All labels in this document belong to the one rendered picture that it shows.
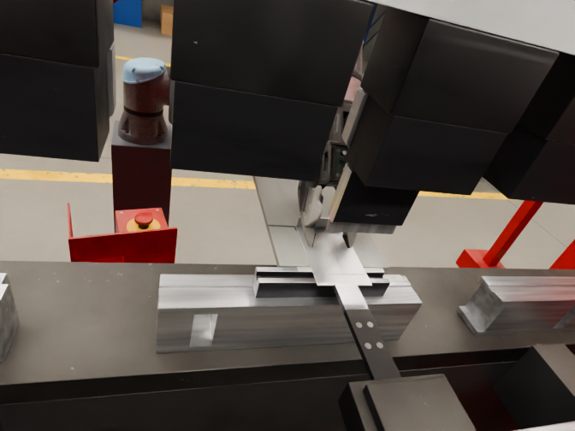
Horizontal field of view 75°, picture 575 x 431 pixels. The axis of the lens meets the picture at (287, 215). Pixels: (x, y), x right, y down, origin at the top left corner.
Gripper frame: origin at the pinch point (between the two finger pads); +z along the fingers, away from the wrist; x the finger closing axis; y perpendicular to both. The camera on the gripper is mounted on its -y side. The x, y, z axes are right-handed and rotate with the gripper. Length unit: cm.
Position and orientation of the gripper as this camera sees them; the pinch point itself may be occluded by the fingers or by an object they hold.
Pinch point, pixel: (328, 239)
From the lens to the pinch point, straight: 60.0
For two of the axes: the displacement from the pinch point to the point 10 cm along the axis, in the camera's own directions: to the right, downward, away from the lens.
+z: -0.3, 10.0, -0.7
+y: 3.1, -0.6, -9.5
